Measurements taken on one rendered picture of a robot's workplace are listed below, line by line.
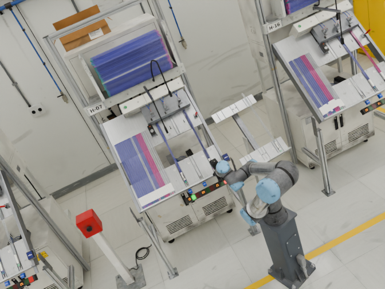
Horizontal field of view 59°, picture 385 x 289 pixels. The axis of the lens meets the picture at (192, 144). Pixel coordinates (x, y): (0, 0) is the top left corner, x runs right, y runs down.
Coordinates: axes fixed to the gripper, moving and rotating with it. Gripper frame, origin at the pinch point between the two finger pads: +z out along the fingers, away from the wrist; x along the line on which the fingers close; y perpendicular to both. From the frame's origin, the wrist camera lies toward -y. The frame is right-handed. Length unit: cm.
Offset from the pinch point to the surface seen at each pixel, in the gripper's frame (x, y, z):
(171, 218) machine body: -44, 6, 63
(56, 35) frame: -55, -121, -38
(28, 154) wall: -164, -140, 149
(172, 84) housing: 1, -74, 1
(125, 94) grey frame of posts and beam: -33, -80, -2
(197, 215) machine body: -24, 13, 70
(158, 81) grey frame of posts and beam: -7, -80, -2
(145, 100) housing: -21, -72, 1
